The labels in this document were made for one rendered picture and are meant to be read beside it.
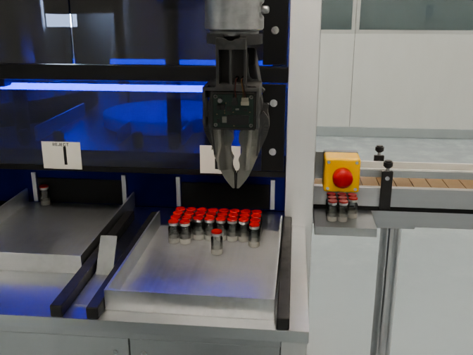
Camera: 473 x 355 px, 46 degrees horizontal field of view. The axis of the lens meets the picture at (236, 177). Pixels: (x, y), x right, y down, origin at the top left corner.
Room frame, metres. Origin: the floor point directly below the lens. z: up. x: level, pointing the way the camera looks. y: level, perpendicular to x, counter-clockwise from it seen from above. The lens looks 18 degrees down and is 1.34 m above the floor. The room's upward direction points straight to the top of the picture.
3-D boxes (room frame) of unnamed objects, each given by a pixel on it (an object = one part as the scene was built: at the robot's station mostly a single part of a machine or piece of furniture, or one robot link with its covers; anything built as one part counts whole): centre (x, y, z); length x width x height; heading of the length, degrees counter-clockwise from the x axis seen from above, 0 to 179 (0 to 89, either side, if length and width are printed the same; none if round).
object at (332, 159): (1.13, -0.22, 1.00); 0.08 x 0.07 x 0.07; 174
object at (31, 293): (0.98, 0.22, 0.87); 0.70 x 0.48 x 0.02; 84
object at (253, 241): (1.00, -0.03, 0.90); 0.02 x 0.02 x 0.05
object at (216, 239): (0.96, 0.04, 0.90); 0.02 x 0.02 x 0.04
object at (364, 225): (1.17, -0.24, 0.87); 0.14 x 0.13 x 0.02; 174
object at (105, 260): (0.85, 0.23, 0.91); 0.14 x 0.03 x 0.06; 174
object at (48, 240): (1.07, 0.38, 0.90); 0.34 x 0.26 x 0.04; 174
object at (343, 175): (1.08, -0.21, 0.99); 0.04 x 0.04 x 0.04; 84
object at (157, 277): (0.92, 0.05, 0.90); 0.34 x 0.26 x 0.04; 174
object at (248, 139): (0.74, -0.01, 1.13); 0.06 x 0.03 x 0.09; 174
